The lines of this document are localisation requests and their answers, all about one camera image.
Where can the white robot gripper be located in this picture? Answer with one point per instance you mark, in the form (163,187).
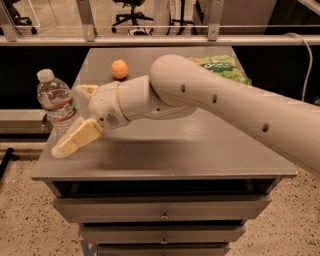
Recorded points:
(104,105)

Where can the clear plastic water bottle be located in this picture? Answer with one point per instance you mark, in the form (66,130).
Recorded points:
(57,100)

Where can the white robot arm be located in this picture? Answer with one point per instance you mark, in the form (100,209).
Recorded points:
(175,86)

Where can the orange fruit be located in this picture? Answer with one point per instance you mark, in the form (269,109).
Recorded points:
(119,69)

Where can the black pole on floor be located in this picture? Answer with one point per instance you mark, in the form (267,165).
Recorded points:
(6,158)

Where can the black office chair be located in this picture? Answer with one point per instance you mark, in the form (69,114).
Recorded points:
(133,15)
(16,17)

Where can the metal railing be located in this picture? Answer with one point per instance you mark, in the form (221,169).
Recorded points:
(174,22)

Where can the grey drawer cabinet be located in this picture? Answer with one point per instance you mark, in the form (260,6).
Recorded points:
(198,155)

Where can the black office chair left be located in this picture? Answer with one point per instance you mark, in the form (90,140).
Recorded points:
(16,17)

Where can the middle grey drawer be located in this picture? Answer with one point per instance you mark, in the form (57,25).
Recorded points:
(162,234)

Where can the grey drawer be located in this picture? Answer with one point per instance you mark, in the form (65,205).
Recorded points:
(162,234)
(164,250)
(161,209)

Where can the bottom grey drawer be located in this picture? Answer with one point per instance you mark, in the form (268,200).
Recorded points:
(164,250)

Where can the green snack bag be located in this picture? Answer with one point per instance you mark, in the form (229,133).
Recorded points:
(223,65)

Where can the top grey drawer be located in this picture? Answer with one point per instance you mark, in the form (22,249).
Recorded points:
(161,209)

